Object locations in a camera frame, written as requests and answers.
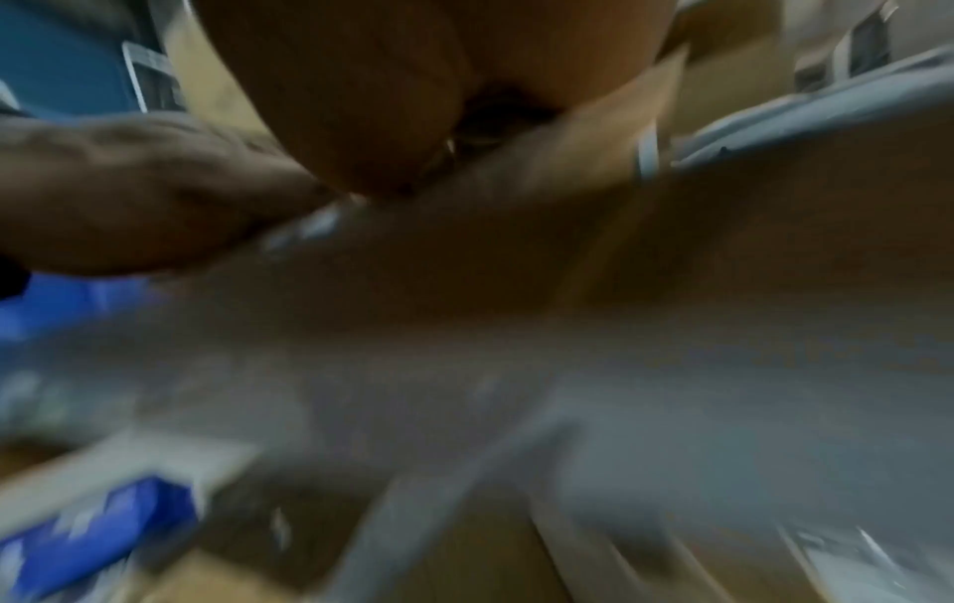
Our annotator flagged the person's left hand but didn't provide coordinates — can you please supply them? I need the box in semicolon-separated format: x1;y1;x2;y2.
0;111;338;279

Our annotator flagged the person's right hand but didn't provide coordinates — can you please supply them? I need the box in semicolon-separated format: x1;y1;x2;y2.
194;0;681;200

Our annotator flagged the blue plastic crate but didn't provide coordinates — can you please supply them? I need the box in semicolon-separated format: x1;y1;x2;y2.
0;0;188;346

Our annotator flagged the wooden table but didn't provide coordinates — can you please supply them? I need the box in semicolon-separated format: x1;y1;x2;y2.
0;47;954;603

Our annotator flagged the blue crate with white label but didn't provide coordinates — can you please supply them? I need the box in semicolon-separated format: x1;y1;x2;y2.
0;477;204;603

